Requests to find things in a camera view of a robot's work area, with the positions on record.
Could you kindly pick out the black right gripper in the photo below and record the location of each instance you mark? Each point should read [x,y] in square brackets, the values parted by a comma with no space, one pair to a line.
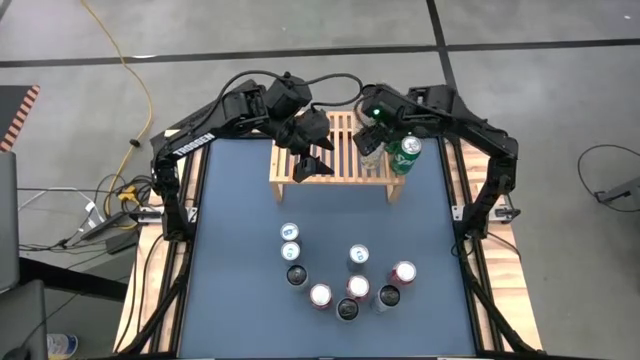
[369,140]

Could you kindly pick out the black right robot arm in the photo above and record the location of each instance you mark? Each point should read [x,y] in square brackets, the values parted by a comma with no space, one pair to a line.
[480,130]

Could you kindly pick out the white Celsius can yellow band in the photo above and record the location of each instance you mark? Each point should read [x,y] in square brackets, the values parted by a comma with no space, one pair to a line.
[372,160]

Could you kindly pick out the black power strip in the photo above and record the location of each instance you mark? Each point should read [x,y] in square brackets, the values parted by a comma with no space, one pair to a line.
[107,225]

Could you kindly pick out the black power brick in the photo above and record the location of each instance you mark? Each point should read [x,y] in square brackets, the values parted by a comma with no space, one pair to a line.
[121,243]

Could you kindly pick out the black floor bar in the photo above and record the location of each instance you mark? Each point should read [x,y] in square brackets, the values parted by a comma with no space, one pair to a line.
[75,280]

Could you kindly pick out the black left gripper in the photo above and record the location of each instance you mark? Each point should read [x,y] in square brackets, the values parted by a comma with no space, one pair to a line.
[305,131]

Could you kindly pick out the green Sprite can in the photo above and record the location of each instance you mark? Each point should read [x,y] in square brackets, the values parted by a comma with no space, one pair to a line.
[404,160]

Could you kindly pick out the orange black striped mat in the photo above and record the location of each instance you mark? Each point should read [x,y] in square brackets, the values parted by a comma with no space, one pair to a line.
[15,107]

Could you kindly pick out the red Star Wars cola can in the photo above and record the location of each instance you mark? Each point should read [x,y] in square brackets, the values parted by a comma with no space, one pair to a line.
[320,295]

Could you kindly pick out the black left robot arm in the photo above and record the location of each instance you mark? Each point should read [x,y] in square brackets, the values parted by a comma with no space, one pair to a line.
[192,144]

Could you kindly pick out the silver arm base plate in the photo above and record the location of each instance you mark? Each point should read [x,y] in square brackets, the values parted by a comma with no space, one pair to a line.
[506,215]
[150,216]

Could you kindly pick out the wooden slatted shelf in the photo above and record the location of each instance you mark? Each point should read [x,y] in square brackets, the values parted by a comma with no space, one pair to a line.
[350,180]

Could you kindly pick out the black aluminium table frame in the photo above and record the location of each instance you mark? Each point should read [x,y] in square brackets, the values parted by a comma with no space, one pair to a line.
[235,300]

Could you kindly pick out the grey stand foot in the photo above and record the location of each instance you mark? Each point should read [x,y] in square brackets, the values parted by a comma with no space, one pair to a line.
[620,191]

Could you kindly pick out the yellow power plug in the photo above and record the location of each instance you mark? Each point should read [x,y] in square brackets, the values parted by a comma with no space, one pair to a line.
[128,194]

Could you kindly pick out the white blue yellow container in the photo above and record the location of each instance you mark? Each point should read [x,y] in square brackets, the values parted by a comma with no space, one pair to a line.
[62,346]

